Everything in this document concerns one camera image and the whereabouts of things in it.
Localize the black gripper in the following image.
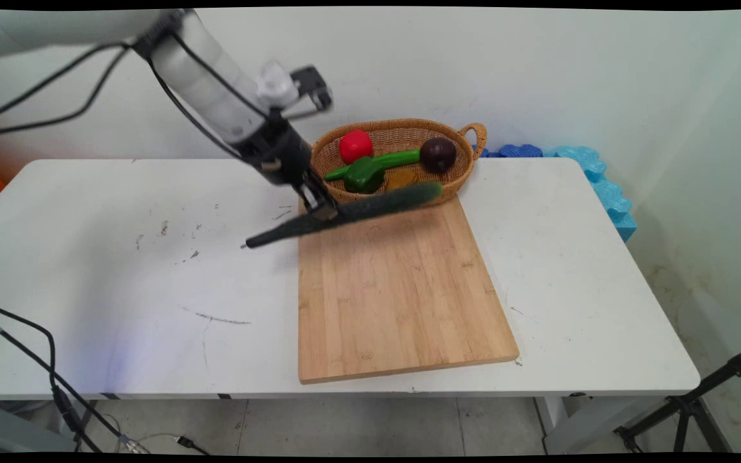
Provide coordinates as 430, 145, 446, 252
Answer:
237, 113, 340, 223

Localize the long dark green cucumber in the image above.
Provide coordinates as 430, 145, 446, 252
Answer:
244, 181, 444, 250

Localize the green toy bell pepper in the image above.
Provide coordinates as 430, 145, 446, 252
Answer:
343, 158, 387, 194

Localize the red toy tomato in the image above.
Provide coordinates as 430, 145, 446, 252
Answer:
338, 129, 374, 165

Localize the long light green chili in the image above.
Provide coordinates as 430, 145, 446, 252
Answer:
324, 149, 422, 181

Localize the yellow-brown toy potato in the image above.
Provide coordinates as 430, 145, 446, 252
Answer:
385, 168, 420, 192

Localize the woven wicker basket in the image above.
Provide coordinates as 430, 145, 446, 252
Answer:
310, 118, 488, 206

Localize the bamboo cutting board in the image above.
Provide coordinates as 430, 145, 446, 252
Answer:
297, 193, 520, 385

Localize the dark purple toy eggplant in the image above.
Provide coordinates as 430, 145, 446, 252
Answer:
420, 136, 457, 173

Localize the dark blue foam mat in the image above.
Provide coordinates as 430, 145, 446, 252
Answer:
477, 143, 545, 159

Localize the light blue foam mat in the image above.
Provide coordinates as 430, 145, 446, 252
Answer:
543, 145, 639, 243

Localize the white table leg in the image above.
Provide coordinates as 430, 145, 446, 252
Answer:
533, 394, 670, 455

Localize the black tripod stand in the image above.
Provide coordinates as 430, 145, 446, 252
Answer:
614, 342, 741, 453

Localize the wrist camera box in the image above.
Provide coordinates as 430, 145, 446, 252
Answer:
289, 65, 334, 114

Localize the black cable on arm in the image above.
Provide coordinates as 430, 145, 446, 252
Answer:
131, 13, 281, 165

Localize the black hanging cable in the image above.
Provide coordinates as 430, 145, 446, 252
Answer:
0, 41, 134, 137

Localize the black floor cable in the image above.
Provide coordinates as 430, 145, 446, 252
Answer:
0, 300, 212, 455

